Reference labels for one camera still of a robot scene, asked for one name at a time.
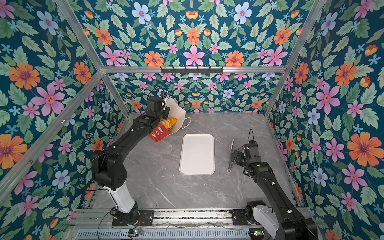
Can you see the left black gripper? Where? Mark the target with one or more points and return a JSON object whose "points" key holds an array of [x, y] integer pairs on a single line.
{"points": [[165, 110]]}

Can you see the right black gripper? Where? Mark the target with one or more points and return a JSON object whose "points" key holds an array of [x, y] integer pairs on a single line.
{"points": [[240, 155]]}

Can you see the fake croissant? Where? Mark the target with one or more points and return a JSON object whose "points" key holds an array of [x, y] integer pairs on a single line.
{"points": [[168, 123]]}

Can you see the metal silicone-tipped tongs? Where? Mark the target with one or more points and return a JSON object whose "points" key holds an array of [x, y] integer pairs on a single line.
{"points": [[233, 157]]}

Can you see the red white paper bag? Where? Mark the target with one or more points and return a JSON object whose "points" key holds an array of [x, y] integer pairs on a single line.
{"points": [[160, 132]]}

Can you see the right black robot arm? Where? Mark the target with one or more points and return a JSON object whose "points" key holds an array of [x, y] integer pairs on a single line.
{"points": [[283, 221]]}

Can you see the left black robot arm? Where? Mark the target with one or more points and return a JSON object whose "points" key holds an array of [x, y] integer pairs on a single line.
{"points": [[108, 168]]}

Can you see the white rectangular tray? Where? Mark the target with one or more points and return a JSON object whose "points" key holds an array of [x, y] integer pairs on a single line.
{"points": [[197, 155]]}

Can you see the black wall hook rail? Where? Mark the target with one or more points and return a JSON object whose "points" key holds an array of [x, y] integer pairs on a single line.
{"points": [[191, 70]]}

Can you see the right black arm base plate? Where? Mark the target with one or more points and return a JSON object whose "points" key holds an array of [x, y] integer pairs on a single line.
{"points": [[239, 217]]}

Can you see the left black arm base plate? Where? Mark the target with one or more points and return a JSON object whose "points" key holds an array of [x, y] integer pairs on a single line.
{"points": [[141, 217]]}

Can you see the aluminium front mounting rail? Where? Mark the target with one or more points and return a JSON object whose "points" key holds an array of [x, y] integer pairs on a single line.
{"points": [[195, 218]]}

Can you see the white perforated cable duct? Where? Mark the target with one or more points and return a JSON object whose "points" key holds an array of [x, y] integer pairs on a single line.
{"points": [[163, 234]]}

